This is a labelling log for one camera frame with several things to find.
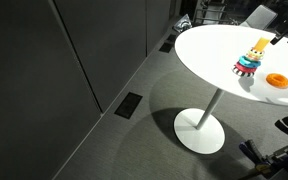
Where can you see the stacker pole with striped base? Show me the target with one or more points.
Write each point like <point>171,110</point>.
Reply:
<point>261,43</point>

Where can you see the grey chair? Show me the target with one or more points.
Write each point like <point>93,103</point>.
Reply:
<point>260,16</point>

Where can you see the shiny silver floor plate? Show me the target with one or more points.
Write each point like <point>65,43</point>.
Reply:
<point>183,23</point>

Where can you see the small black floor box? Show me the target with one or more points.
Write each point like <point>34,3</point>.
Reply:
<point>166,47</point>

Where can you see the metal frame chair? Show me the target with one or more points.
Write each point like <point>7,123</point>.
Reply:
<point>210,11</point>

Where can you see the white table pedestal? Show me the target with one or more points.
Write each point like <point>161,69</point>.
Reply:
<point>202,133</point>

